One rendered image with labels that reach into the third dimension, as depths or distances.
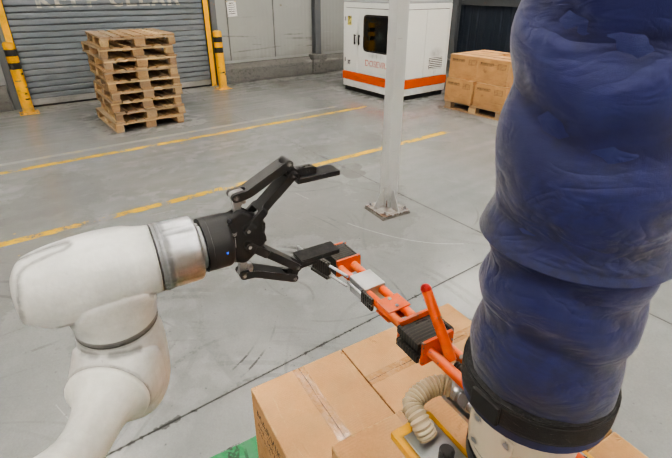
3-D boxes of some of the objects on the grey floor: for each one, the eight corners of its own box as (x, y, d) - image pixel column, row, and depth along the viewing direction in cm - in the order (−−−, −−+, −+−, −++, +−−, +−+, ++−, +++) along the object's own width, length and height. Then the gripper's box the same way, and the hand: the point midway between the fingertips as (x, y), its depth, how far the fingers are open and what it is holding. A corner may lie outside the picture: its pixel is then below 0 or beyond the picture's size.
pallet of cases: (538, 112, 758) (549, 56, 718) (501, 122, 703) (511, 62, 664) (479, 99, 846) (486, 49, 806) (442, 107, 791) (447, 53, 751)
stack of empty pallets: (189, 121, 705) (176, 33, 648) (114, 133, 647) (93, 37, 590) (164, 106, 799) (150, 27, 742) (96, 115, 740) (76, 30, 683)
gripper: (178, 150, 58) (322, 126, 68) (203, 304, 69) (324, 264, 79) (194, 168, 52) (349, 139, 62) (218, 333, 63) (347, 286, 73)
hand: (329, 211), depth 70 cm, fingers open, 13 cm apart
